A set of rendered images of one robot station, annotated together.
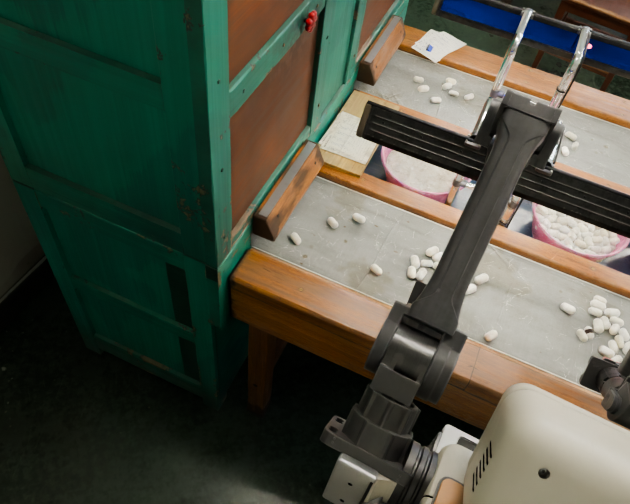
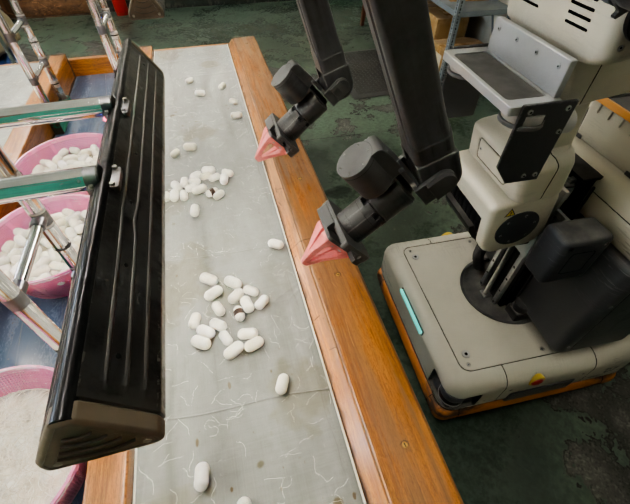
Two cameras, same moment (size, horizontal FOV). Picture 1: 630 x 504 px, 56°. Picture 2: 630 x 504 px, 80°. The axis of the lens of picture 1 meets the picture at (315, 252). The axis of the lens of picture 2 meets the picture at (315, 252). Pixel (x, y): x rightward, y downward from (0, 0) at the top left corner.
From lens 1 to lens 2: 1.11 m
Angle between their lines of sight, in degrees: 68
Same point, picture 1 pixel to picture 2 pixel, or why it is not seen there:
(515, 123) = not seen: outside the picture
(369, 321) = (365, 336)
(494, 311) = (241, 256)
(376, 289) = (308, 367)
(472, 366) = not seen: hidden behind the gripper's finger
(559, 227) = not seen: hidden behind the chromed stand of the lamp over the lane
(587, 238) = (78, 228)
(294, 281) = (402, 465)
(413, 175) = (32, 467)
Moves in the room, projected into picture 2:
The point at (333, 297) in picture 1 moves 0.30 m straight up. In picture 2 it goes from (375, 395) to (414, 271)
